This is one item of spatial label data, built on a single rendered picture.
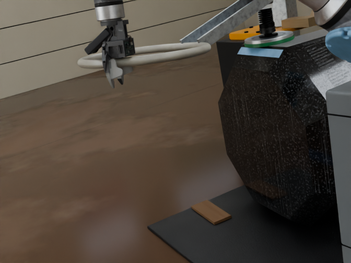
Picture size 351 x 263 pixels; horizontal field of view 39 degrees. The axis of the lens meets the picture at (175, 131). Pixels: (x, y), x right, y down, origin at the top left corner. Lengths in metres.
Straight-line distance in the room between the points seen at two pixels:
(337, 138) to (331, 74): 0.81
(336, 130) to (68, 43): 7.16
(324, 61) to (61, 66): 6.43
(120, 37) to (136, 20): 7.19
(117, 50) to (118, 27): 0.07
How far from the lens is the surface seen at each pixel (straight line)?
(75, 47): 8.25
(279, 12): 3.15
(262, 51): 2.16
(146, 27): 8.93
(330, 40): 1.00
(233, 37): 3.25
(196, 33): 2.05
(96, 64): 1.67
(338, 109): 1.24
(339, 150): 1.28
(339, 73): 2.07
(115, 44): 1.59
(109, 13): 1.58
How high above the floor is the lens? 1.17
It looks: 17 degrees down
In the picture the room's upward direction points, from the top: 11 degrees counter-clockwise
